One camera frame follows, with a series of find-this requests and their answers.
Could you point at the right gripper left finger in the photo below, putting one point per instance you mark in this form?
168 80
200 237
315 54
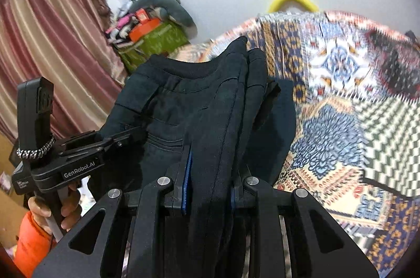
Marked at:
122 235

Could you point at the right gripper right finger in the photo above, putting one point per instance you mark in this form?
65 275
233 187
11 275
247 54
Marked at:
277 232

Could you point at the black pants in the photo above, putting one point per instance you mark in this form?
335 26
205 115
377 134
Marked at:
216 118

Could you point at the orange sleeve forearm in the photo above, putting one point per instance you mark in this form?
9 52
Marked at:
33 245

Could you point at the left hand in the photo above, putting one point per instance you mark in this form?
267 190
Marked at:
71 209

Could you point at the patchwork patterned bedspread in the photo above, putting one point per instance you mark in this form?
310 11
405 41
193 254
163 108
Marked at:
356 146

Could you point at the striped pink curtain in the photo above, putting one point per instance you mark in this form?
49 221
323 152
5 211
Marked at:
63 41

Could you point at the orange box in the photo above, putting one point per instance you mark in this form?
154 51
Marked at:
145 24

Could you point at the green fabric storage bin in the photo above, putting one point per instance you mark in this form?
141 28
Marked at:
164 39

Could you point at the grey plush toy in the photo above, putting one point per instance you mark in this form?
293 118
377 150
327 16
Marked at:
165 10

